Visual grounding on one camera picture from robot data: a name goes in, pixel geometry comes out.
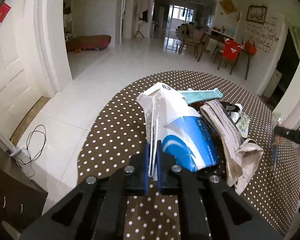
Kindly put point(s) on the brown polka dot tablecloth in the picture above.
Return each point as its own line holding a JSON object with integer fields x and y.
{"x": 119, "y": 132}

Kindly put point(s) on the red gift bag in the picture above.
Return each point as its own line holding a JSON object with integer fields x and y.
{"x": 250, "y": 47}

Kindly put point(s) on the gold diamond wall decoration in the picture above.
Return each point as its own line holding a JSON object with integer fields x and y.
{"x": 228, "y": 6}

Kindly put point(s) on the coat stand with clothes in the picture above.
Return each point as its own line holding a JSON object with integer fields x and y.
{"x": 142, "y": 19}

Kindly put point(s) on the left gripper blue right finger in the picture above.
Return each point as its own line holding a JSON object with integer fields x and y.
{"x": 207, "y": 207}

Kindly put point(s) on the teal wrapper strip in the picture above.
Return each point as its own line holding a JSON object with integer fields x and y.
{"x": 195, "y": 96}

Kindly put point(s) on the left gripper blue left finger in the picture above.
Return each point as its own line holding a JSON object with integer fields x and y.
{"x": 96, "y": 208}

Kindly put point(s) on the chair with red jersey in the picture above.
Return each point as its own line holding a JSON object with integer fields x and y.
{"x": 229, "y": 53}

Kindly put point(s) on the dark wooden cabinet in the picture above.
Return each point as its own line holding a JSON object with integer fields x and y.
{"x": 20, "y": 204}

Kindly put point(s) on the newspaper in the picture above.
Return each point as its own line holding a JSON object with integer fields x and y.
{"x": 242, "y": 156}

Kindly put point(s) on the brown upholstered bench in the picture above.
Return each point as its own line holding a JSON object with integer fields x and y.
{"x": 96, "y": 42}

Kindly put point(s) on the wooden dining chair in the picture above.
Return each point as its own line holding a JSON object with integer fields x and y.
{"x": 190, "y": 37}

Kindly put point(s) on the wooden dining table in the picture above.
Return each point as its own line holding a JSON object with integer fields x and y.
{"x": 220, "y": 44}

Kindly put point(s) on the framed painting right wall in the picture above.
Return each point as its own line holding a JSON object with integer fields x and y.
{"x": 257, "y": 14}

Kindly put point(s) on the small white crumpled packet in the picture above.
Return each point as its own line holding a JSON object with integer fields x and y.
{"x": 241, "y": 119}

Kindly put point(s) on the blue white paper bag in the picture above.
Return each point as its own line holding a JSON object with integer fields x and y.
{"x": 175, "y": 128}

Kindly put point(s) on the white panel door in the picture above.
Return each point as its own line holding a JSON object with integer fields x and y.
{"x": 17, "y": 84}

